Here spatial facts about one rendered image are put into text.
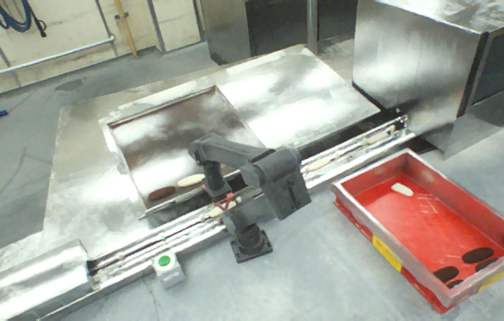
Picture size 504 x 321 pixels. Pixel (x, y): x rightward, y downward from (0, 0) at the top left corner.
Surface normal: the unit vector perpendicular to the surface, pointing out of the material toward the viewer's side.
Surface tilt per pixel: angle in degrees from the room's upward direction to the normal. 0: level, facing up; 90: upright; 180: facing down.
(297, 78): 10
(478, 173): 0
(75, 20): 90
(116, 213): 0
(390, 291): 0
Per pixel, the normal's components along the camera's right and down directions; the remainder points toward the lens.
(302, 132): -0.03, -0.64
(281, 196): 0.46, 0.12
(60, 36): 0.47, 0.54
